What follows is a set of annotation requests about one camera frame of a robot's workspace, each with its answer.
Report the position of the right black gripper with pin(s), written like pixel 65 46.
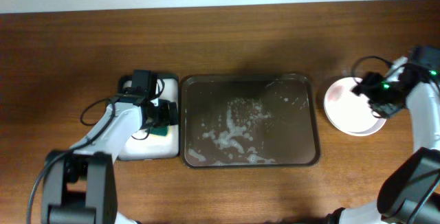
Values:
pixel 365 88

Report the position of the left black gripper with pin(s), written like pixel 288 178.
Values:
pixel 165 119

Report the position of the pink white plate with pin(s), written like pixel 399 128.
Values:
pixel 340 103

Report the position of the green yellow scrub sponge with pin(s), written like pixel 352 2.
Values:
pixel 159 131

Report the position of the cream white plate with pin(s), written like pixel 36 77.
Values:
pixel 360 128

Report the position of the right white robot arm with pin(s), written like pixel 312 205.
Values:
pixel 408 195

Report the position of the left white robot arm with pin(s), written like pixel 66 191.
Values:
pixel 79 185

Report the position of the soapy water tray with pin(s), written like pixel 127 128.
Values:
pixel 141 145

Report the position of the brown serving tray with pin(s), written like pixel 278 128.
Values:
pixel 248 121

